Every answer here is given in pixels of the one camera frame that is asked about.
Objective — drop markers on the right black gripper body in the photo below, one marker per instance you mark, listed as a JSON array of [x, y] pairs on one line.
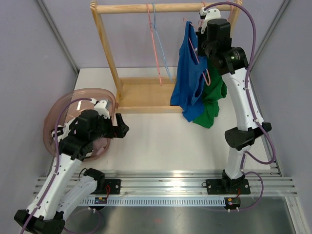
[[204, 48]]

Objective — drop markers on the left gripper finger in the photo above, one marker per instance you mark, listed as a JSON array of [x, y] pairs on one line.
[[119, 119], [120, 131]]

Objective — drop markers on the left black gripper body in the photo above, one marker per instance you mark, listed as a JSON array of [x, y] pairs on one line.
[[105, 129]]

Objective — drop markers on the pink tank top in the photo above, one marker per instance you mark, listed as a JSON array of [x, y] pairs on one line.
[[99, 147]]

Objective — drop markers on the pink wire hanger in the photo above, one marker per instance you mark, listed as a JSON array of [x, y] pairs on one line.
[[231, 13], [154, 45], [194, 45]]

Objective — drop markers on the green tank top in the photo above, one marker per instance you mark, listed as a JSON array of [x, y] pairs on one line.
[[210, 96]]

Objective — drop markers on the light blue wire hanger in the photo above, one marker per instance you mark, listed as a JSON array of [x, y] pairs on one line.
[[159, 47]]

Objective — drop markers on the blue tank top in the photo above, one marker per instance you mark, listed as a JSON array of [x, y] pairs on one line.
[[190, 78]]

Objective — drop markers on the black white striped tank top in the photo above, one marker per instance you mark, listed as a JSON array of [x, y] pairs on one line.
[[63, 131]]

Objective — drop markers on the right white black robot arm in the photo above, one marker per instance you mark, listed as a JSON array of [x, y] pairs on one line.
[[232, 65]]

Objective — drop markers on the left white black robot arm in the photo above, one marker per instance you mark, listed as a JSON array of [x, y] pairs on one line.
[[74, 141]]

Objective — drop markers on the wooden clothes rack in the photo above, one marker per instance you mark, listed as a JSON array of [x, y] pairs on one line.
[[144, 94]]

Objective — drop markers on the pink translucent plastic basket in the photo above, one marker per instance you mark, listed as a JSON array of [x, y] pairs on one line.
[[74, 110]]

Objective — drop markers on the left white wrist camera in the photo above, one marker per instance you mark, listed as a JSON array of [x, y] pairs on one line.
[[102, 107]]

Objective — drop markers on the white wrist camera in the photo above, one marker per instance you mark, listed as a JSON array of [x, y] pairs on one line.
[[207, 15], [102, 107]]

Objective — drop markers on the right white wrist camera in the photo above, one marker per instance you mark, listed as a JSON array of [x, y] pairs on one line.
[[207, 15]]

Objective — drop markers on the aluminium mounting rail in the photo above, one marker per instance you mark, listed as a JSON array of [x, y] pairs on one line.
[[190, 183]]

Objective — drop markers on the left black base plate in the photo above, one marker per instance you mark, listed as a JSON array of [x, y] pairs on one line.
[[112, 186]]

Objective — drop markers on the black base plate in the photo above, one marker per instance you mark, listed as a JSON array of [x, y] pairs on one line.
[[112, 186], [223, 186]]

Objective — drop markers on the white slotted cable duct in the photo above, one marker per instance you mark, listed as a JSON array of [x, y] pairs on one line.
[[155, 201]]

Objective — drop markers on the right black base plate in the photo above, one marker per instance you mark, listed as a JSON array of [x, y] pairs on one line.
[[223, 186]]

